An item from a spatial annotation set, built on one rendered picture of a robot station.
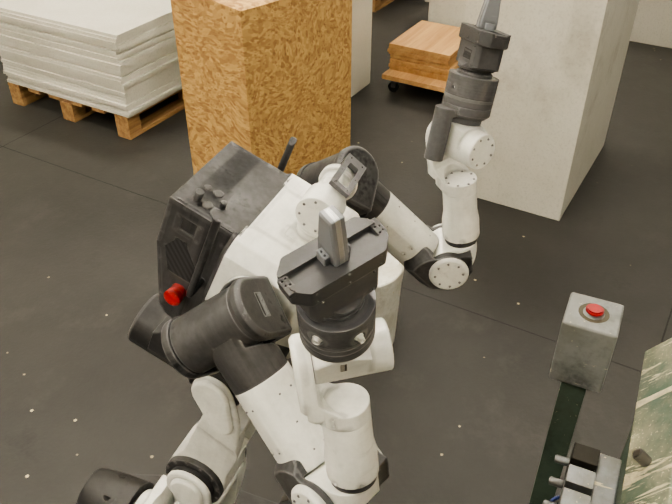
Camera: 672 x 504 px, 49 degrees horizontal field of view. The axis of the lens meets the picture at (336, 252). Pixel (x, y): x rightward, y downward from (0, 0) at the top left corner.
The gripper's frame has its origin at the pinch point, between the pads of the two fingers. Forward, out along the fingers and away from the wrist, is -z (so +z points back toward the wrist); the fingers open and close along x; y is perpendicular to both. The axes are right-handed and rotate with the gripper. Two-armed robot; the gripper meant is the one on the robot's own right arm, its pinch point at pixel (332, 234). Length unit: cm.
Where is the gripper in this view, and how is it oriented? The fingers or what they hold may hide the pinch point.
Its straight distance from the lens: 70.4
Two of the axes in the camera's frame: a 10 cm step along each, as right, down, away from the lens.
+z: 0.3, 6.1, 8.0
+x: 8.2, -4.7, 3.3
